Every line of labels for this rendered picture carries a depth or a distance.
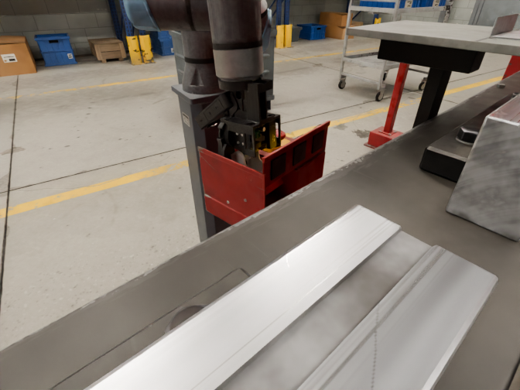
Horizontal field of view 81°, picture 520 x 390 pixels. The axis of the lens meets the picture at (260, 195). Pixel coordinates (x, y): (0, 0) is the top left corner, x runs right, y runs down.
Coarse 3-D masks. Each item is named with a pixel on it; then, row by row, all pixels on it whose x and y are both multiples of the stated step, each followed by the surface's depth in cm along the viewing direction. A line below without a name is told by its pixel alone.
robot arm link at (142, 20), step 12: (132, 0) 48; (144, 0) 48; (156, 0) 48; (168, 0) 48; (180, 0) 48; (132, 12) 49; (144, 12) 49; (156, 12) 49; (168, 12) 49; (180, 12) 49; (132, 24) 51; (144, 24) 51; (156, 24) 51; (168, 24) 51; (180, 24) 51; (192, 24) 51
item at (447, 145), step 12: (492, 108) 45; (468, 120) 41; (480, 120) 41; (456, 132) 37; (432, 144) 35; (444, 144) 35; (456, 144) 35; (432, 156) 34; (444, 156) 33; (456, 156) 32; (432, 168) 35; (444, 168) 34; (456, 168) 33; (456, 180) 33
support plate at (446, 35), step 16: (352, 32) 46; (368, 32) 44; (384, 32) 43; (400, 32) 41; (416, 32) 41; (432, 32) 41; (448, 32) 41; (464, 32) 41; (480, 32) 41; (464, 48) 36; (480, 48) 35; (496, 48) 34; (512, 48) 33
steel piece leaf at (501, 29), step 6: (498, 18) 37; (504, 18) 38; (510, 18) 39; (516, 18) 41; (498, 24) 37; (504, 24) 39; (510, 24) 40; (492, 30) 37; (498, 30) 38; (504, 30) 40; (510, 30) 42; (492, 36) 37; (498, 36) 37; (504, 36) 37; (510, 36) 37; (516, 36) 37
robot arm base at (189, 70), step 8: (184, 56) 92; (192, 64) 91; (200, 64) 91; (208, 64) 91; (184, 72) 95; (192, 72) 92; (200, 72) 91; (208, 72) 92; (184, 80) 95; (192, 80) 93; (200, 80) 92; (208, 80) 92; (216, 80) 93; (184, 88) 96; (192, 88) 94; (200, 88) 93; (208, 88) 93; (216, 88) 94
